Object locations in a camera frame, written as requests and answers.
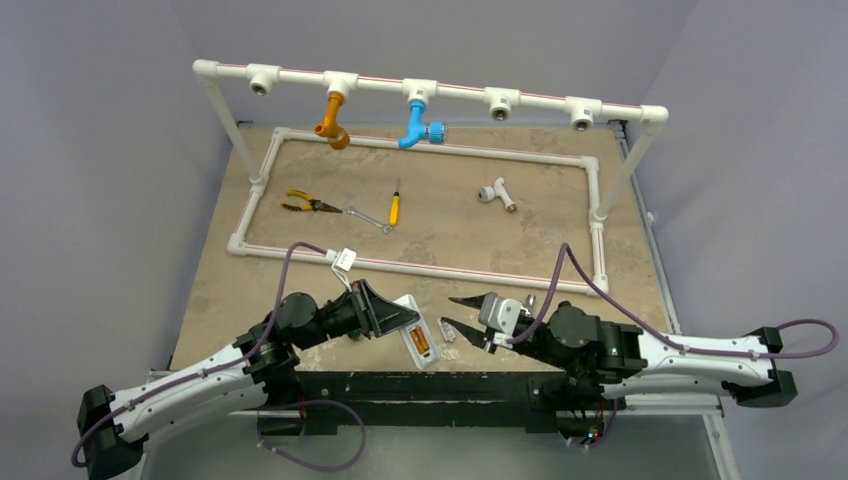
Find white PVC pipe frame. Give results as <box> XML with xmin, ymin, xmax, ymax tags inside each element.
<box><xmin>192</xmin><ymin>59</ymin><xmax>669</xmax><ymax>296</ymax></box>

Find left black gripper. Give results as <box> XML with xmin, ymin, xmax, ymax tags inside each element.
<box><xmin>296</xmin><ymin>279</ymin><xmax>419</xmax><ymax>351</ymax></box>

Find white remote control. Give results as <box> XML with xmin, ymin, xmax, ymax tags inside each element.
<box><xmin>394</xmin><ymin>294</ymin><xmax>441</xmax><ymax>370</ymax></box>

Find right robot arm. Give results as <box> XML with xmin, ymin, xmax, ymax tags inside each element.
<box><xmin>446</xmin><ymin>292</ymin><xmax>798</xmax><ymax>409</ymax></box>

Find blue plastic faucet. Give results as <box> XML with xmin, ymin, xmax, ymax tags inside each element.
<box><xmin>397</xmin><ymin>100</ymin><xmax>448</xmax><ymax>149</ymax></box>

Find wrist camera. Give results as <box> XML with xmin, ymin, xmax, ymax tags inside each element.
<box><xmin>478</xmin><ymin>292</ymin><xmax>524</xmax><ymax>337</ymax></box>
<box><xmin>327</xmin><ymin>248</ymin><xmax>357</xmax><ymax>273</ymax></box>

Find chrome metal faucet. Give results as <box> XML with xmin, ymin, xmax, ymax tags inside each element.
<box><xmin>522</xmin><ymin>294</ymin><xmax>536</xmax><ymax>317</ymax></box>

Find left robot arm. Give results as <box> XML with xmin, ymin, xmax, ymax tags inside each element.
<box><xmin>72</xmin><ymin>280</ymin><xmax>421</xmax><ymax>479</ymax></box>

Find white battery compartment cover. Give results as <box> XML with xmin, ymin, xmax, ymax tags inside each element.
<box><xmin>438</xmin><ymin>319</ymin><xmax>456</xmax><ymax>343</ymax></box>

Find yellow screwdriver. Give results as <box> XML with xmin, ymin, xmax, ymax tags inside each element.
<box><xmin>389</xmin><ymin>178</ymin><xmax>401</xmax><ymax>227</ymax></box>

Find white plastic faucet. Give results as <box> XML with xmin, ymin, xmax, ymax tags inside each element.
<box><xmin>477</xmin><ymin>177</ymin><xmax>517</xmax><ymax>214</ymax></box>

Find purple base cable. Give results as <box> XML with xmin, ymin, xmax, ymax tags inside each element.
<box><xmin>256</xmin><ymin>397</ymin><xmax>368</xmax><ymax>473</ymax></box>

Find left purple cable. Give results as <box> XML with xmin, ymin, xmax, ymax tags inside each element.
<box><xmin>70</xmin><ymin>241</ymin><xmax>333</xmax><ymax>470</ymax></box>

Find orange plastic faucet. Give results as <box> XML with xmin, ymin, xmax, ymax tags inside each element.
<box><xmin>313</xmin><ymin>92</ymin><xmax>350</xmax><ymax>150</ymax></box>

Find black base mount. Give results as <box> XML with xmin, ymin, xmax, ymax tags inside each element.
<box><xmin>257</xmin><ymin>372</ymin><xmax>626</xmax><ymax>440</ymax></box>

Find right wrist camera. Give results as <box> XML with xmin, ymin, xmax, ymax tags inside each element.
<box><xmin>478</xmin><ymin>292</ymin><xmax>524</xmax><ymax>337</ymax></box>

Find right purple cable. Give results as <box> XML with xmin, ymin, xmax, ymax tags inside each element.
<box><xmin>506</xmin><ymin>243</ymin><xmax>841</xmax><ymax>361</ymax></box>

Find yellow handled pliers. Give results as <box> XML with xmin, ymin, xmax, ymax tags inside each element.
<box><xmin>280</xmin><ymin>189</ymin><xmax>343</xmax><ymax>214</ymax></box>

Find silver wrench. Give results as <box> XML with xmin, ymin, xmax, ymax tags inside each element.
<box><xmin>346</xmin><ymin>205</ymin><xmax>393</xmax><ymax>234</ymax></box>

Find orange battery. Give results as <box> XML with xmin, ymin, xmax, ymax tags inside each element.
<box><xmin>414</xmin><ymin>327</ymin><xmax>430</xmax><ymax>356</ymax></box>
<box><xmin>409</xmin><ymin>330</ymin><xmax>422</xmax><ymax>354</ymax></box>

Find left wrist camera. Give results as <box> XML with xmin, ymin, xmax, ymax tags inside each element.
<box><xmin>327</xmin><ymin>248</ymin><xmax>357</xmax><ymax>273</ymax></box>

